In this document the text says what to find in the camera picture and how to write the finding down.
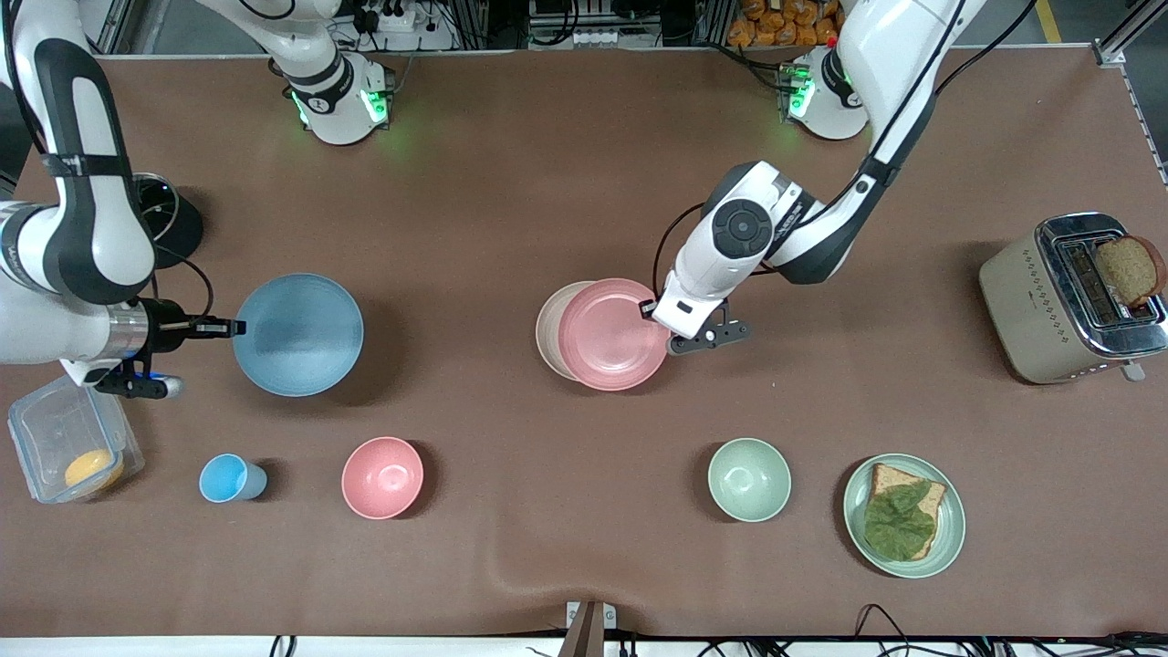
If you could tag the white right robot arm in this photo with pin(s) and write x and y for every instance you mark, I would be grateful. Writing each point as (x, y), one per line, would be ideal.
(27, 319)

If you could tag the orange round food piece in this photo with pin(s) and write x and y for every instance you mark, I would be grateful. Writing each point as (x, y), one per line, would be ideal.
(93, 470)

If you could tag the white power strip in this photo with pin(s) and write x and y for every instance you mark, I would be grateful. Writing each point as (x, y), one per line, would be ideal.
(595, 37)
(392, 16)

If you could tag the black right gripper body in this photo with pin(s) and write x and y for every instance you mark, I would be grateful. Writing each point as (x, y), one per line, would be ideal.
(166, 325)

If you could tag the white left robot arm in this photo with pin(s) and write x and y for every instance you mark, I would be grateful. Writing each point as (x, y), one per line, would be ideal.
(903, 55)

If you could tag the brown bread slice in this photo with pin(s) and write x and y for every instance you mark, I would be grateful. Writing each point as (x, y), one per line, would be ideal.
(887, 479)
(1130, 272)

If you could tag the glass lid blue knob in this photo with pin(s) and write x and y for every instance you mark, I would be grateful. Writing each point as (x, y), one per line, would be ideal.
(160, 205)

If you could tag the pink plate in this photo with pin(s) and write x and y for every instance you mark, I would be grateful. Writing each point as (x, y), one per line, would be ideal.
(613, 336)

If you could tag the beige plate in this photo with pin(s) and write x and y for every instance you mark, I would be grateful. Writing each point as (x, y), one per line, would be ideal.
(547, 328)

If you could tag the clear plastic food container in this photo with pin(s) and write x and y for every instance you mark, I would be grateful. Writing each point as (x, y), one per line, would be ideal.
(55, 433)

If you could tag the orange snack packets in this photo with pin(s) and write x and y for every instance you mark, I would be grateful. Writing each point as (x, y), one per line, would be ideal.
(785, 23)

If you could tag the green bowl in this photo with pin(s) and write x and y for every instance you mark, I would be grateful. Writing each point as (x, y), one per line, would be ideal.
(749, 480)

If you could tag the green plate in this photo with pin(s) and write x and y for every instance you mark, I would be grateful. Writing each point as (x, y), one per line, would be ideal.
(952, 529)

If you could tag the metal bracket with post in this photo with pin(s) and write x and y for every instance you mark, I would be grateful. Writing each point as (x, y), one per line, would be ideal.
(589, 625)

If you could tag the blue plate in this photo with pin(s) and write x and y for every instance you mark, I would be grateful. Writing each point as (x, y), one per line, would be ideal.
(301, 338)

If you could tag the pink bowl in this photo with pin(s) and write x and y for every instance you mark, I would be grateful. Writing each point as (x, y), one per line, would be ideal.
(382, 478)

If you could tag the beige chrome toaster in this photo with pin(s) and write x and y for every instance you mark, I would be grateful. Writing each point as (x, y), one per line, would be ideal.
(1031, 319)

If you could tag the aluminium frame profile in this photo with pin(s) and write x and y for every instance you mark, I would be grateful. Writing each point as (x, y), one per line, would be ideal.
(1127, 32)
(114, 27)

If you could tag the green lettuce leaf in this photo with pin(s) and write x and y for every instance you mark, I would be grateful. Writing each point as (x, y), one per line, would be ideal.
(899, 525)

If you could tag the brown table mat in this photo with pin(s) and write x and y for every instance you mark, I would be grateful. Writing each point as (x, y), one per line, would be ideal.
(511, 228)

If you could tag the blue cup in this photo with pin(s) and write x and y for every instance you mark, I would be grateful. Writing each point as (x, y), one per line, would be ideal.
(228, 479)

